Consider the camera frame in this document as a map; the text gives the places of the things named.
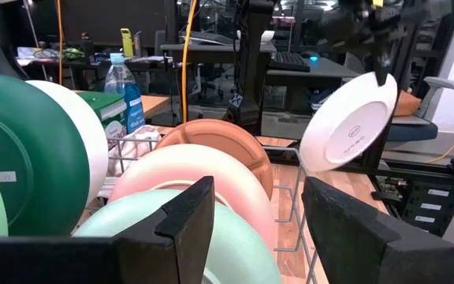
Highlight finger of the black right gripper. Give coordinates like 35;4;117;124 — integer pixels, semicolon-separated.
373;53;389;87

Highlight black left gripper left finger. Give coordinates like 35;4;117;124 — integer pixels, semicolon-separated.
0;176;215;284

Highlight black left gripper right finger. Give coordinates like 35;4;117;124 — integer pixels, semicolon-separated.
301;176;454;284

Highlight dark blue plate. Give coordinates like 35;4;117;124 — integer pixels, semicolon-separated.
300;71;399;173

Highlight teal green plate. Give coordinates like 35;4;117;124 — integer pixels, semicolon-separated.
0;73;91;237

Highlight pale green plate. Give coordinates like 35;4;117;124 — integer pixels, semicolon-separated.
72;189;283;284

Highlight white plate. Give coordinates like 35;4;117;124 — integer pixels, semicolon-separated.
25;80;110;206

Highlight pink plate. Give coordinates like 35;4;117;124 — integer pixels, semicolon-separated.
107;144;277;253

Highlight orange divided plate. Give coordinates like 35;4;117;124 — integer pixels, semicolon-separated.
154;118;274;200

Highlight orange cushion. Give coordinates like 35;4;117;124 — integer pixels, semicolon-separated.
393;90;422;118

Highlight black desk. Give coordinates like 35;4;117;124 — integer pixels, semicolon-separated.
159;0;362;133

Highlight grey office chair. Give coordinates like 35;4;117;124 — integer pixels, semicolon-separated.
386;77;454;143

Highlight black keyboard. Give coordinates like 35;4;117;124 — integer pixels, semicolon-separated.
269;50;311;73

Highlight green lidded container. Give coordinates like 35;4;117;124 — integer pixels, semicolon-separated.
76;91;128;151

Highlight blue dish soap bottle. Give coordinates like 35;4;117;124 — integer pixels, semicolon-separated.
103;53;146;135

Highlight black monitor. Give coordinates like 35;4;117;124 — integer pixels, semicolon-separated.
60;0;169;47

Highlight grey wire dish rack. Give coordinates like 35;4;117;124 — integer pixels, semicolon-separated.
106;136;319;284

